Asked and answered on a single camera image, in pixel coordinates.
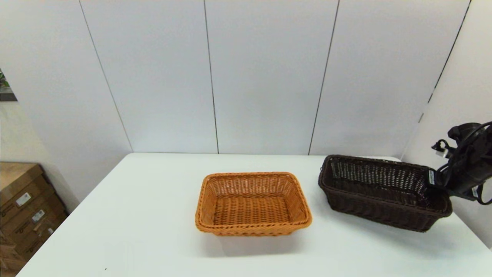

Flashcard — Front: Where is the dark brown wicker basket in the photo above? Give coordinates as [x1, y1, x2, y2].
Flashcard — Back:
[318, 155, 453, 232]

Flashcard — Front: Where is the orange wicker basket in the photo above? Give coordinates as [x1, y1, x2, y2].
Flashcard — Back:
[195, 172, 312, 236]

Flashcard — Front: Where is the labelled brown cardboard box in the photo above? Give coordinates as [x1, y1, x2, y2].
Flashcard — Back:
[0, 215, 70, 264]
[0, 194, 64, 249]
[0, 162, 54, 227]

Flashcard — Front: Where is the plain brown cardboard box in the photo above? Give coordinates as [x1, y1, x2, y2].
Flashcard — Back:
[0, 242, 28, 275]

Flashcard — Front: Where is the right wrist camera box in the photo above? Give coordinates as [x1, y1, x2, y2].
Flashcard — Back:
[431, 139, 451, 158]

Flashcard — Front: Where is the framed wall picture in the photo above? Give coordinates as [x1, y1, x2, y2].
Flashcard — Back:
[0, 68, 18, 102]

